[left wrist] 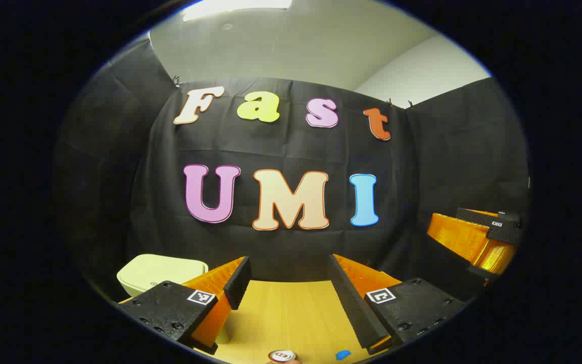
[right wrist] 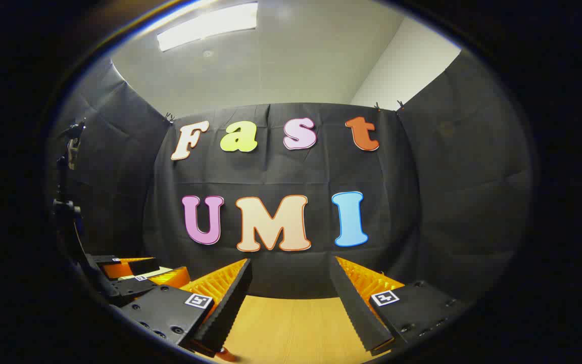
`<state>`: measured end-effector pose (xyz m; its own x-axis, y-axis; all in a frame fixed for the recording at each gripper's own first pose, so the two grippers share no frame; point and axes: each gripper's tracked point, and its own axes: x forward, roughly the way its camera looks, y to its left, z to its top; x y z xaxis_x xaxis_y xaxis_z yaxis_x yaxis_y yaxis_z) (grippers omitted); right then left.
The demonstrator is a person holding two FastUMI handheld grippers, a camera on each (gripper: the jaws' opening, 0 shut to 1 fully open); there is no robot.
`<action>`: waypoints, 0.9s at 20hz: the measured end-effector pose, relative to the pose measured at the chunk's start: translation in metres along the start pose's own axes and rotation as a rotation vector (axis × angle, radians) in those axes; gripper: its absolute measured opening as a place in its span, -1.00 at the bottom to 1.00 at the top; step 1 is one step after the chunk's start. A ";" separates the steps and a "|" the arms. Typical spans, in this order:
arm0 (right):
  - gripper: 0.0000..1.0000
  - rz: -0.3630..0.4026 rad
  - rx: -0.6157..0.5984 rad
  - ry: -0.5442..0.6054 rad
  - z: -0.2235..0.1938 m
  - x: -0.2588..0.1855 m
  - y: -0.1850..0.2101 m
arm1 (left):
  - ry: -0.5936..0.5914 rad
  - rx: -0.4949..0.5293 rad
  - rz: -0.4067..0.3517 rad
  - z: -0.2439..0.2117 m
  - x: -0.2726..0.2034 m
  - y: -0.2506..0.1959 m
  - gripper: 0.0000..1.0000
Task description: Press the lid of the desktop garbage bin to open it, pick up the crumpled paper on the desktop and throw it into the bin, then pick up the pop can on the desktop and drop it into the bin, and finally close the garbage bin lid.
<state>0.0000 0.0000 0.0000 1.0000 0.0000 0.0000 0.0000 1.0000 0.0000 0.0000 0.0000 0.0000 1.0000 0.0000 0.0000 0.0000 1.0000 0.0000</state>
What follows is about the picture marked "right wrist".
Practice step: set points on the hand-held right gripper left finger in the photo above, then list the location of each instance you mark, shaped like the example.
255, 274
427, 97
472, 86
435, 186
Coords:
223, 313

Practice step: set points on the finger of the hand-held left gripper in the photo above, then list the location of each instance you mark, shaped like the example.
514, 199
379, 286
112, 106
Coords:
139, 265
132, 287

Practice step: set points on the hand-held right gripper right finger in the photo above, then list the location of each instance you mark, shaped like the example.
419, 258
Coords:
354, 308

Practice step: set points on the wooden desktop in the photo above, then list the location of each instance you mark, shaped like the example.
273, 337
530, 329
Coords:
296, 328

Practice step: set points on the black backdrop cloth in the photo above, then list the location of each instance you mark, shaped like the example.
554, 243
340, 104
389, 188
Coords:
422, 202

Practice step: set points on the ceiling light panel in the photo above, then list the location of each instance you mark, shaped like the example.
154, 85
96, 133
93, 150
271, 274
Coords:
205, 25

